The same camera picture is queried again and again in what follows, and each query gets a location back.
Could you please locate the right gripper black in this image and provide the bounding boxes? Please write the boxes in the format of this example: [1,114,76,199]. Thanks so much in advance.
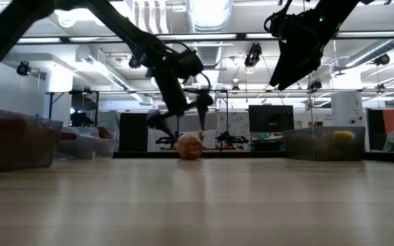
[264,10,328,92]

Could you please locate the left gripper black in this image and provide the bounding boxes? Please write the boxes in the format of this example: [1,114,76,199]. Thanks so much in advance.
[146,66,215,141]

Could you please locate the orange-red apple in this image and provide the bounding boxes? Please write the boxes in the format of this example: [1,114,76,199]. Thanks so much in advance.
[175,133,205,161]

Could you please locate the yellow bell pepper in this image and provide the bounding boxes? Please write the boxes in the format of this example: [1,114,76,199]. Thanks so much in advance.
[332,131,356,142]

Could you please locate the black tabletop clamp stand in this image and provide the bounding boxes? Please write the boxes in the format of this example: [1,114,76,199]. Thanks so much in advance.
[215,131,250,151]
[155,135,181,151]

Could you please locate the white partition panel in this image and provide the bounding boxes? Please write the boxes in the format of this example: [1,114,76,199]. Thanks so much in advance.
[148,109,218,153]

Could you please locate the black partition panel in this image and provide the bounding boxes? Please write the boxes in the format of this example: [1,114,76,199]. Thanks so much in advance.
[118,112,149,153]

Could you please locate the black computer monitor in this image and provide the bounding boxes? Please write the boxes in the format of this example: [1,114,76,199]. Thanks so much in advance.
[248,105,296,133]

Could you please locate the white column device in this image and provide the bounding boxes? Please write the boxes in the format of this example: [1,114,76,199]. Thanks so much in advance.
[330,92,365,126]

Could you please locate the grey plastic bin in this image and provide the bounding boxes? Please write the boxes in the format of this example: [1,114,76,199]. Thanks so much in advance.
[283,126,367,162]
[0,106,64,174]

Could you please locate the clear plastic bin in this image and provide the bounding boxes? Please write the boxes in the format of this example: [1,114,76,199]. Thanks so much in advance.
[56,125,116,160]

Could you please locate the black ceiling camera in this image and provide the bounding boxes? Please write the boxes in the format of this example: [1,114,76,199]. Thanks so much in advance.
[308,79,323,92]
[244,42,263,74]
[128,54,142,70]
[16,61,32,77]
[373,53,391,67]

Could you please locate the overhead frame bar with lights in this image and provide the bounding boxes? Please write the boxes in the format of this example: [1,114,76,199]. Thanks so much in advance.
[15,31,394,44]

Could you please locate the black table edge rail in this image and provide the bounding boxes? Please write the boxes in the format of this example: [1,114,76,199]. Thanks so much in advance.
[111,151,394,161]

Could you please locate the silver ceiling ventilation duct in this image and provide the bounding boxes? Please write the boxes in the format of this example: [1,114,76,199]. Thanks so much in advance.
[185,0,234,69]

